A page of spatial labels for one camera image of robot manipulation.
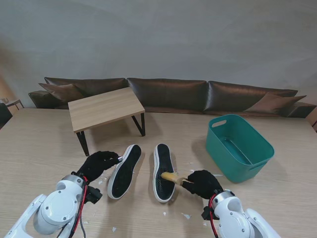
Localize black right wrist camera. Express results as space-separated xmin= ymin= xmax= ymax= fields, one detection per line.
xmin=203 ymin=207 xmax=214 ymax=221

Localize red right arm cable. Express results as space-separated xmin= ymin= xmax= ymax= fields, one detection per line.
xmin=209 ymin=194 xmax=220 ymax=238

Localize brown leather sofa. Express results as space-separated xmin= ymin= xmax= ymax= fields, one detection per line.
xmin=28 ymin=76 xmax=317 ymax=119

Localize yellow canvas sneaker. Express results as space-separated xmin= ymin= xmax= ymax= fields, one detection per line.
xmin=107 ymin=144 xmax=142 ymax=200
xmin=153 ymin=143 xmax=177 ymax=203

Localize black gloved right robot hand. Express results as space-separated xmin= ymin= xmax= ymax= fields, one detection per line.
xmin=182 ymin=170 xmax=223 ymax=200

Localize brown leather throw pillow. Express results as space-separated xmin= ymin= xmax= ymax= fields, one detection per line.
xmin=244 ymin=92 xmax=307 ymax=114
xmin=39 ymin=83 xmax=82 ymax=102

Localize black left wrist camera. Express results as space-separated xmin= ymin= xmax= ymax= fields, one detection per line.
xmin=86 ymin=185 xmax=103 ymax=204

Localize light wooden cabinet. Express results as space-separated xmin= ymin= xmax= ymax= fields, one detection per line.
xmin=307 ymin=109 xmax=317 ymax=132

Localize wooden brush yellow bristles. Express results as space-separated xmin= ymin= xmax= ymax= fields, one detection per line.
xmin=160 ymin=172 xmax=190 ymax=186

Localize small wooden black-legged stand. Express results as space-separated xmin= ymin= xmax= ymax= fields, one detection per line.
xmin=67 ymin=86 xmax=146 ymax=157

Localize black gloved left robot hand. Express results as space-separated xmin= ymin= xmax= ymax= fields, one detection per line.
xmin=76 ymin=151 xmax=123 ymax=183

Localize red left arm cable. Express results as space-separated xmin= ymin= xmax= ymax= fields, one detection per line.
xmin=70 ymin=176 xmax=90 ymax=236

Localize dark chair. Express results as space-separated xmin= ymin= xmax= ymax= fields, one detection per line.
xmin=0 ymin=103 xmax=13 ymax=129

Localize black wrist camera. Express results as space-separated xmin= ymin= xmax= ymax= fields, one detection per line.
xmin=86 ymin=185 xmax=103 ymax=204
xmin=203 ymin=207 xmax=214 ymax=221

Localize green plastic basin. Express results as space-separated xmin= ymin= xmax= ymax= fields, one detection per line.
xmin=205 ymin=114 xmax=275 ymax=184

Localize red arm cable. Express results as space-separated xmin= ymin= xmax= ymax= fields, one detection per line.
xmin=209 ymin=194 xmax=220 ymax=238
xmin=70 ymin=176 xmax=90 ymax=236

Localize grey braided cable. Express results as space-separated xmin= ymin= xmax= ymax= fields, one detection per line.
xmin=79 ymin=215 xmax=87 ymax=238

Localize wooden side table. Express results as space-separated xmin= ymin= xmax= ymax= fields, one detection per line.
xmin=0 ymin=98 xmax=25 ymax=110

